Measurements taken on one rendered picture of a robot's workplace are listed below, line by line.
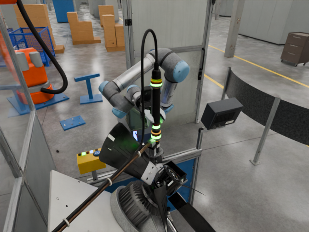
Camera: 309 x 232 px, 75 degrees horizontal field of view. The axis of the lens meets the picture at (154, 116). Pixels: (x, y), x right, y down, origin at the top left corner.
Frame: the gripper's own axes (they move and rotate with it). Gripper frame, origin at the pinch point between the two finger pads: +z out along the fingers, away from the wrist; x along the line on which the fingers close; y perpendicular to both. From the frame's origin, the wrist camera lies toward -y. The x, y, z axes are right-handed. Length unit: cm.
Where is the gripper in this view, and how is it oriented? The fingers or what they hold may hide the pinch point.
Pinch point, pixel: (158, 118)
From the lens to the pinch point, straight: 81.6
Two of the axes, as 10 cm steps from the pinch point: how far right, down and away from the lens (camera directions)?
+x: -9.2, 1.9, -3.3
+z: 3.8, 4.8, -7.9
